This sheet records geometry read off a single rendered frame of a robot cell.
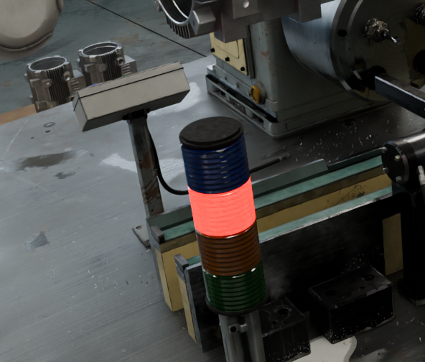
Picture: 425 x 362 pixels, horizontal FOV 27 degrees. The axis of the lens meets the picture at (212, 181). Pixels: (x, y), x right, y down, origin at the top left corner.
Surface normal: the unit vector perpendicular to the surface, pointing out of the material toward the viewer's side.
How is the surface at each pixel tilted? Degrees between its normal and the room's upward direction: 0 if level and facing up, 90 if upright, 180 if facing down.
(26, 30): 84
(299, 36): 92
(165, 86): 55
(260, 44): 89
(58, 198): 0
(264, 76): 89
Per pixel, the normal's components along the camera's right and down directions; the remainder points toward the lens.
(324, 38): -0.92, 0.15
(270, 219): 0.40, 0.37
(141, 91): 0.25, -0.19
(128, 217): -0.15, -0.88
